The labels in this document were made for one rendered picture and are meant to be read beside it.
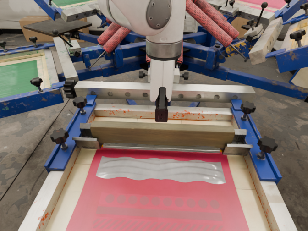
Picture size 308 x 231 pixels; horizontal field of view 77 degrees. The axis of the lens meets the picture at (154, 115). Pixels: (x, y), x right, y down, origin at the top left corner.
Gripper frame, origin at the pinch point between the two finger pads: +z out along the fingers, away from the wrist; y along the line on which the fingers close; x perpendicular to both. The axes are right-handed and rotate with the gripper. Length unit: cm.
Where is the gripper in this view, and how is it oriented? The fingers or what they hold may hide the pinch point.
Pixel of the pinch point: (161, 109)
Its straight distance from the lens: 51.0
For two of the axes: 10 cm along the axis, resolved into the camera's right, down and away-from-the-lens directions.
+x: 10.0, 0.3, -0.4
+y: -0.5, 6.3, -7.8
